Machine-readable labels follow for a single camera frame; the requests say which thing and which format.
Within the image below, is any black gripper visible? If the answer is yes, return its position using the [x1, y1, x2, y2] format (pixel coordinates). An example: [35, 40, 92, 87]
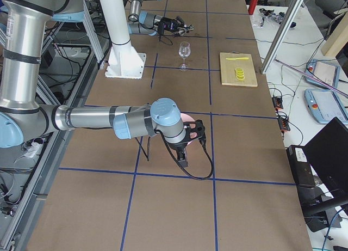
[170, 143, 188, 168]
[164, 16, 190, 36]

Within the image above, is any steel cocktail jigger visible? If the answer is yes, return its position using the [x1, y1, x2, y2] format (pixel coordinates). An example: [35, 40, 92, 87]
[185, 25, 194, 34]

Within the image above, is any clear wine glass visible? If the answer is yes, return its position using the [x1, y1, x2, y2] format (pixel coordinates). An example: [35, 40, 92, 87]
[178, 41, 191, 71]

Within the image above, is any pink bowl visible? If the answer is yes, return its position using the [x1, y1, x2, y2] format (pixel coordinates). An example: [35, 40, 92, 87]
[181, 113, 197, 139]

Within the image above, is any yellow plastic knife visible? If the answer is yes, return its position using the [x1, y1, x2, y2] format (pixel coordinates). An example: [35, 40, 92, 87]
[225, 57, 249, 61]

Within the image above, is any bamboo cutting board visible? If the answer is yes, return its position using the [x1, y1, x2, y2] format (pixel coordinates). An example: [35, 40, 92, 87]
[219, 52, 258, 87]

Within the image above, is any red cylinder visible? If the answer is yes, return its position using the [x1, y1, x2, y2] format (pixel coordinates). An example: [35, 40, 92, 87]
[248, 0, 258, 15]

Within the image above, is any clear plastic bag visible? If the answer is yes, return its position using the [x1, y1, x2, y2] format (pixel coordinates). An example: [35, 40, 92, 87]
[252, 8, 285, 28]

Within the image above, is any black laptop computer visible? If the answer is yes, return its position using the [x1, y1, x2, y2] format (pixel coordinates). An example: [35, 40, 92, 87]
[286, 117, 347, 192]

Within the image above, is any lower blue teach pendant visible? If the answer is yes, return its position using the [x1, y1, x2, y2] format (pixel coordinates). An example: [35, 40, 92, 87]
[304, 89, 347, 125]

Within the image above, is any blue teach pendant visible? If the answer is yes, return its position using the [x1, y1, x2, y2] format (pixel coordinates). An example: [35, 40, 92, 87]
[304, 59, 340, 88]
[304, 89, 347, 125]

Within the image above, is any upper blue teach pendant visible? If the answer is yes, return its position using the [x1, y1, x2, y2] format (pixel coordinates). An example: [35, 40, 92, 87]
[304, 59, 340, 88]

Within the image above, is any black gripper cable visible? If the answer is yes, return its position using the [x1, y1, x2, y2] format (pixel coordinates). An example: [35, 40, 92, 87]
[157, 30, 175, 46]
[146, 131, 213, 180]

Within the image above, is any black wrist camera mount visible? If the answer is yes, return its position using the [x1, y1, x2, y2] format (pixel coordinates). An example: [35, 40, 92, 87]
[182, 119, 206, 148]

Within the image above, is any white camera pedestal base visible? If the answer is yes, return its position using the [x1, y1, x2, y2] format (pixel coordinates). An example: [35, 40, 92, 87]
[100, 0, 146, 79]

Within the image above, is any aluminium frame post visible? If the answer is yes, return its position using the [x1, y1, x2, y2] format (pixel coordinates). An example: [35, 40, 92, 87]
[260, 0, 304, 74]

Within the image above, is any aluminium frame rail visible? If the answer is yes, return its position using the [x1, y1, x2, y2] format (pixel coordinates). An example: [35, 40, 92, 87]
[1, 40, 110, 250]

